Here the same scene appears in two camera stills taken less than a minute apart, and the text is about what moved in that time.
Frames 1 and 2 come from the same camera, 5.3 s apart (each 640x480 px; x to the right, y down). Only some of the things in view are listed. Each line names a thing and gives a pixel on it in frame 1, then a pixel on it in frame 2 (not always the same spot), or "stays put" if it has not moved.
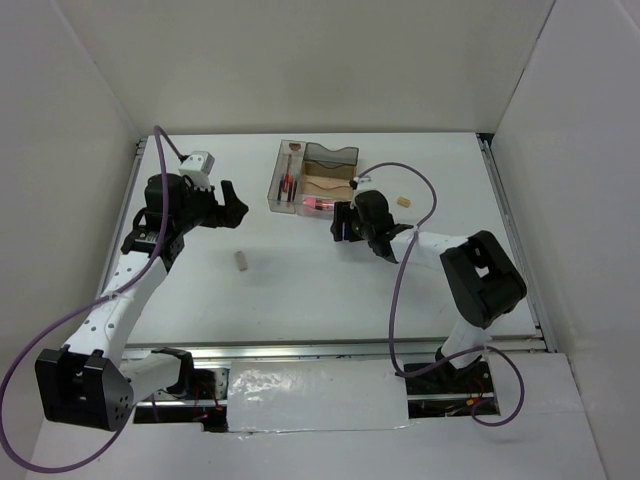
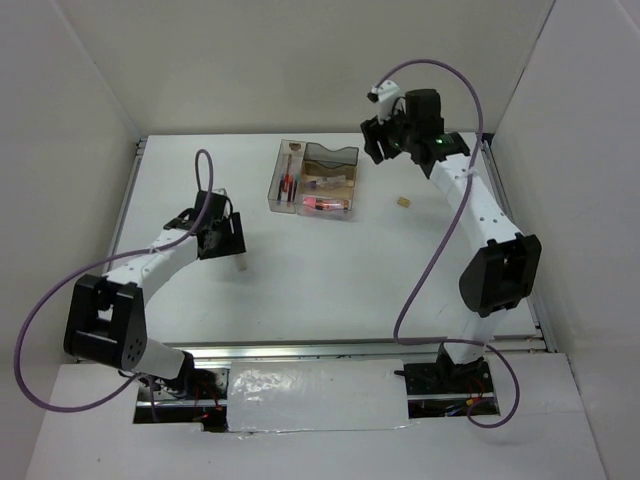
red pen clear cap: (290, 189) stays put
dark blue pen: (280, 189) stays put
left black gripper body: (200, 209) → (226, 242)
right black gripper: (344, 213) → (373, 132)
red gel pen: (287, 175) stays put
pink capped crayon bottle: (321, 204) stays put
